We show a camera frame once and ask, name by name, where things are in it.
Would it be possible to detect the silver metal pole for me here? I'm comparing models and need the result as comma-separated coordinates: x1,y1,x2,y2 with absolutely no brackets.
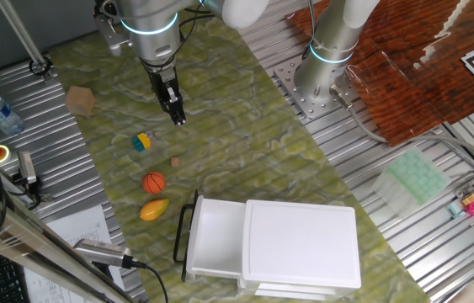
0,0,51,71

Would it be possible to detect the orange toy basketball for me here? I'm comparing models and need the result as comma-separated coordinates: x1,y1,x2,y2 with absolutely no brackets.
141,171,167,195

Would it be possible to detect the green marble pattern mat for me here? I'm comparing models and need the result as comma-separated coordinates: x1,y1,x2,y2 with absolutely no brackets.
46,0,431,303

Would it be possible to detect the white drawer black handle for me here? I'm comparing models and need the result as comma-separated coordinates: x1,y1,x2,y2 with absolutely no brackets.
172,189,247,283

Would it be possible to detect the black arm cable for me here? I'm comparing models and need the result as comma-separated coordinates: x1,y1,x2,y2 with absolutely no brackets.
164,0,216,64

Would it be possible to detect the black ring at pole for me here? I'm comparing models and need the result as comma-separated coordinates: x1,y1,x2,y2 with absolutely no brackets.
29,56,55,78

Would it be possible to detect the yellow teal toy block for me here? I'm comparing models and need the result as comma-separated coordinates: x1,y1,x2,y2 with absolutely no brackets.
131,130,157,153

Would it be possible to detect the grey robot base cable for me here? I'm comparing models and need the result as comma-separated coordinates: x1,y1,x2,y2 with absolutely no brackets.
329,83,474,172

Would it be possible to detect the large wooden block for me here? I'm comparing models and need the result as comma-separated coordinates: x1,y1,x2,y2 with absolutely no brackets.
64,86,96,118

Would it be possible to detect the grey handheld camera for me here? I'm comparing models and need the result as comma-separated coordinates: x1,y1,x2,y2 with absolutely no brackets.
72,238,133,270

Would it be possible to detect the black camera cable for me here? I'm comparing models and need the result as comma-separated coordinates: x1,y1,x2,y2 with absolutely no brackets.
129,258,170,303

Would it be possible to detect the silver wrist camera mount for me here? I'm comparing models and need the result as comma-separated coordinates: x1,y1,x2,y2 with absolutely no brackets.
93,2,132,58

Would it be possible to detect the small light blue block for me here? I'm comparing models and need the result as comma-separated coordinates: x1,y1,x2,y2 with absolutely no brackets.
447,200,466,219

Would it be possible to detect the printed white paper sheet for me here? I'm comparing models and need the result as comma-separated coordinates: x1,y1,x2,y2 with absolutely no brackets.
24,205,126,303

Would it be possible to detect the silver camera on black mount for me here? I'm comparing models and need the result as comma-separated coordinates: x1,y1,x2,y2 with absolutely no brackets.
11,150,43,199

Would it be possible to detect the white drawer cabinet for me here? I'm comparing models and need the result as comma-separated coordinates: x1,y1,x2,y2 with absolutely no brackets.
236,199,363,302

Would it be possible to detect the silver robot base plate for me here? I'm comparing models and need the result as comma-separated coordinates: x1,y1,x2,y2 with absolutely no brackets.
273,58,366,120

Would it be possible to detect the silver aluminium frame beam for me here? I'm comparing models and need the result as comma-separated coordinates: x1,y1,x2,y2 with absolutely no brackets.
0,174,136,303

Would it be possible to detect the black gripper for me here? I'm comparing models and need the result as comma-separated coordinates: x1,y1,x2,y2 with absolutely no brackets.
141,58,188,126

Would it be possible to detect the red-brown wood grain board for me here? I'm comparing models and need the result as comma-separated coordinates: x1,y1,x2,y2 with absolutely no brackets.
285,0,474,147

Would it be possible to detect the yellow toy mango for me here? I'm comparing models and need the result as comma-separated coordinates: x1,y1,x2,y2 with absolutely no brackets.
139,198,171,222

